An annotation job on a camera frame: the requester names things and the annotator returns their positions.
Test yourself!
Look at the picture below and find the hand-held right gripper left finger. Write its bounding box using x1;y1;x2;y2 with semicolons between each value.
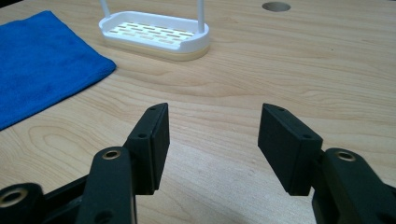
75;102;171;224

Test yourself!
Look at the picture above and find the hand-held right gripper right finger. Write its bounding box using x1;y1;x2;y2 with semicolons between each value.
257;103;396;224

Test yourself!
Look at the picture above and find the white slotted drain rack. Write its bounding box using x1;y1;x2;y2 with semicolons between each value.
98;0;210;62

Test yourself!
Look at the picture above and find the blue cloth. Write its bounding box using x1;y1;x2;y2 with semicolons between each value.
0;10;118;132

